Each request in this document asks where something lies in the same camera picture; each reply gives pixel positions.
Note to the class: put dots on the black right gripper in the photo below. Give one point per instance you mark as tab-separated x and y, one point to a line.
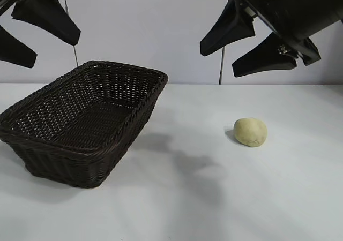
302	10

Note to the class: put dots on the pale yellow egg yolk pastry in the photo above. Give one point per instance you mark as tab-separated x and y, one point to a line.
249	131

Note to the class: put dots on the dark brown wicker basket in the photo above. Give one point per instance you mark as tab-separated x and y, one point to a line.
80	117

